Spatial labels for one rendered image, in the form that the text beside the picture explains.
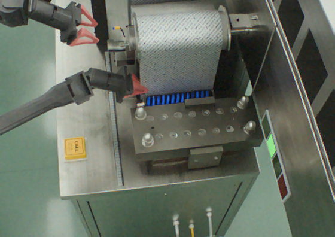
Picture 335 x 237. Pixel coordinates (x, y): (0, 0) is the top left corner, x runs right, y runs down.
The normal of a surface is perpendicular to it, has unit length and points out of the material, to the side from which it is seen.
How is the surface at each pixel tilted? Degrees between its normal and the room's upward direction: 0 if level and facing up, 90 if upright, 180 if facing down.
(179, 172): 0
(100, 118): 0
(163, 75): 90
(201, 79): 90
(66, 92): 41
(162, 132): 0
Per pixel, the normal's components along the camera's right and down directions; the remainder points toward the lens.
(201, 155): 0.14, 0.86
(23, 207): 0.04, -0.51
